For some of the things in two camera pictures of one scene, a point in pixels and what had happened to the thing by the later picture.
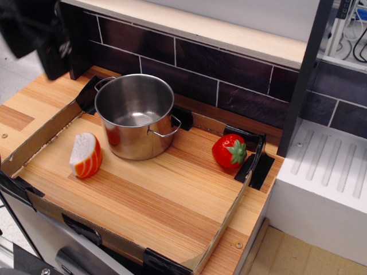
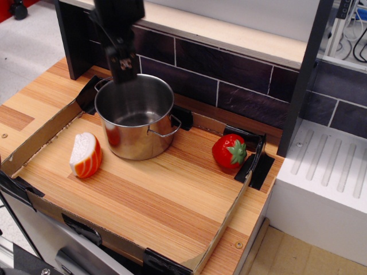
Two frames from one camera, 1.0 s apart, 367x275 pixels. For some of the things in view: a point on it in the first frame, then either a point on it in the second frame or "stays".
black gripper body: x=61 y=48 -> x=118 y=35
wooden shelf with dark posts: x=250 y=60 stays
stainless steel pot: x=135 y=113 stays
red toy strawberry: x=229 y=150 stays
